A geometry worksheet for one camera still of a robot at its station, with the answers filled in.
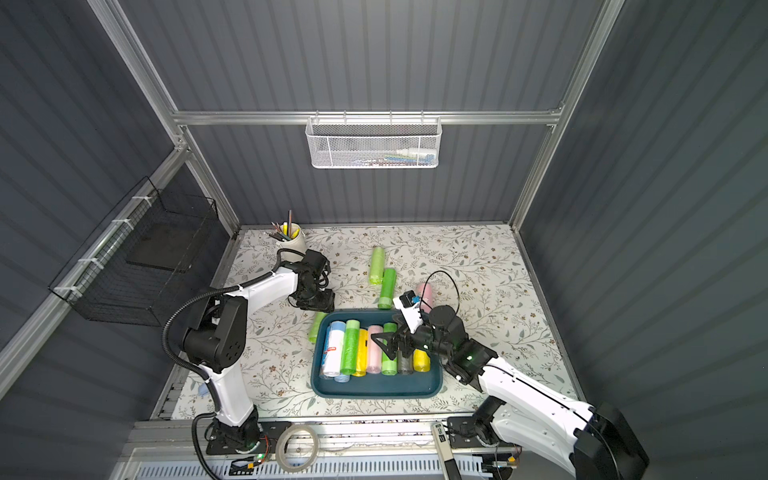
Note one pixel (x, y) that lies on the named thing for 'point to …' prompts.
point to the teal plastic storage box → (425, 383)
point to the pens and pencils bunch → (286, 232)
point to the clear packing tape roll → (281, 445)
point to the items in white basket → (403, 156)
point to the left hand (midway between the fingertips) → (328, 308)
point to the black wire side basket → (134, 270)
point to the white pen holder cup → (299, 243)
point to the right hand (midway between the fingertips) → (388, 326)
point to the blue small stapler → (202, 390)
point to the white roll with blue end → (342, 378)
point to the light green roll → (314, 331)
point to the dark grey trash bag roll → (405, 365)
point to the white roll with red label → (334, 353)
